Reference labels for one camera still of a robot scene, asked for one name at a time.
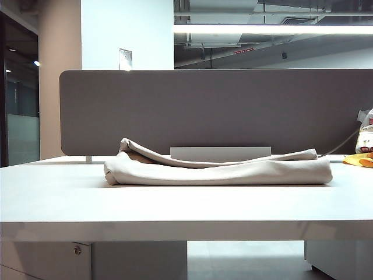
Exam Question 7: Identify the grey fabric desk partition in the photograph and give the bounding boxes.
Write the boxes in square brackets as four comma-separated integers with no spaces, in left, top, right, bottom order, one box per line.
[59,69,373,156]

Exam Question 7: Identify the grey power cable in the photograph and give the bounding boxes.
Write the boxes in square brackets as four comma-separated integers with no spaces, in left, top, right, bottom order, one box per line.
[317,128,361,160]

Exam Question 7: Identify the long ceiling light strip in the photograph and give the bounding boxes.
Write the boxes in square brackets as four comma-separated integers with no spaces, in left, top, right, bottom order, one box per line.
[173,23,373,35]

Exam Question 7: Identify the printed plastic snack bag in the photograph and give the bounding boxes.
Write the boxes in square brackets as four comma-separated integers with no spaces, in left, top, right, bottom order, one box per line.
[354,107,373,155]

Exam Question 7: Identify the ceiling air vent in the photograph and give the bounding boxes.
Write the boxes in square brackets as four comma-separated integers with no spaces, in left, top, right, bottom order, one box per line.
[279,16,317,26]

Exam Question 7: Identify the white drawer cabinet with lock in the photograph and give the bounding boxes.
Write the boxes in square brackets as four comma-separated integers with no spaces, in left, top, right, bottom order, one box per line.
[0,240,187,280]

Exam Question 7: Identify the beige T-shirt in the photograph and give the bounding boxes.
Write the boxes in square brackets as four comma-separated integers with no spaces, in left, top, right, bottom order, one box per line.
[104,138,333,187]

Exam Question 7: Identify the yellow cloth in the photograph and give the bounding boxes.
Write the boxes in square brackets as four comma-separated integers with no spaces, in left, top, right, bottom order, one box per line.
[342,152,373,169]

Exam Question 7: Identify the silver wall plate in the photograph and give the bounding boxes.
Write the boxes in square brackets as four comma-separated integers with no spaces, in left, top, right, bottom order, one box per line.
[118,48,133,71]

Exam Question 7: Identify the white pedestal cabinet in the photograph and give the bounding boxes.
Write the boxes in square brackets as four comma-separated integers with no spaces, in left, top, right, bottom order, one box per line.
[303,240,373,280]

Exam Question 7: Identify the dark glass door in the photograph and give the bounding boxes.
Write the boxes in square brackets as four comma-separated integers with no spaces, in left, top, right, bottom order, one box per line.
[0,11,40,169]

